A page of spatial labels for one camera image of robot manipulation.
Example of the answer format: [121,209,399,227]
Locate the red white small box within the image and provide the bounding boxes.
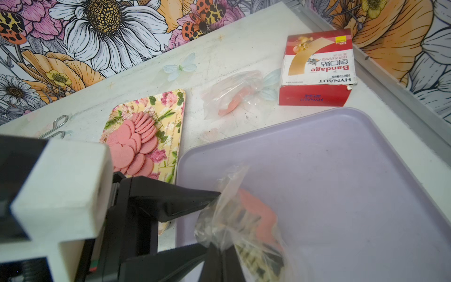
[278,29,357,107]

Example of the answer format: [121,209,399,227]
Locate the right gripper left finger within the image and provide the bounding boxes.
[198,243,223,282]

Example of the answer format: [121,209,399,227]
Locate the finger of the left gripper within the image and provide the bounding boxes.
[119,243,207,282]
[130,176,221,222]

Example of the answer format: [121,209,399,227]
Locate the bag of mixed snacks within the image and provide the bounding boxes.
[194,165,292,282]

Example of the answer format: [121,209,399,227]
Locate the lavender plastic tray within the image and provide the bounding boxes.
[176,108,451,282]

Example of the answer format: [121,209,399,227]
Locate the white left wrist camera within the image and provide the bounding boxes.
[1,135,113,282]

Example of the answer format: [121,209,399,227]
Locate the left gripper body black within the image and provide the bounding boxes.
[75,173,159,282]

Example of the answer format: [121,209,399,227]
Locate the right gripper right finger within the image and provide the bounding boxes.
[222,245,245,282]

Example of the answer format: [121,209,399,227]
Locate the ziploc bag pink cookies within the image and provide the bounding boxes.
[202,70,263,120]

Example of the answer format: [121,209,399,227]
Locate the yellow floral tray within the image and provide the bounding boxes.
[100,89,186,184]

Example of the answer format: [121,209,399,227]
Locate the metal scissors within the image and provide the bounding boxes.
[38,115,69,139]

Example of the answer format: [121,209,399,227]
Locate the pile of pink cookies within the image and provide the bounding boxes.
[103,112,159,177]

